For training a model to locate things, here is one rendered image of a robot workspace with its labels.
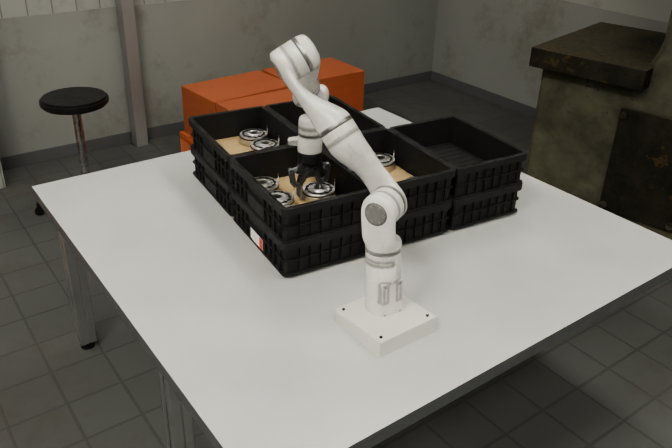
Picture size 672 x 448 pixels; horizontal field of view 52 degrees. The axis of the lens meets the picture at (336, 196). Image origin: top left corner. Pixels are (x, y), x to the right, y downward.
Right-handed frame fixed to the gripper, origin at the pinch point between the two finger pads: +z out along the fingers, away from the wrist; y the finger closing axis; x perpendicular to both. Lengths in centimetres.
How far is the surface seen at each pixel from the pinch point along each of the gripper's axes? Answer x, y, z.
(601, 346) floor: -23, 124, 85
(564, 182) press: 62, 176, 58
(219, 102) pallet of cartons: 199, 32, 40
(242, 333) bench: -39, -36, 15
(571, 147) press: 62, 175, 38
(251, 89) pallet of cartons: 215, 58, 40
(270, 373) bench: -55, -35, 15
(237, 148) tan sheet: 46.6, -7.4, 2.8
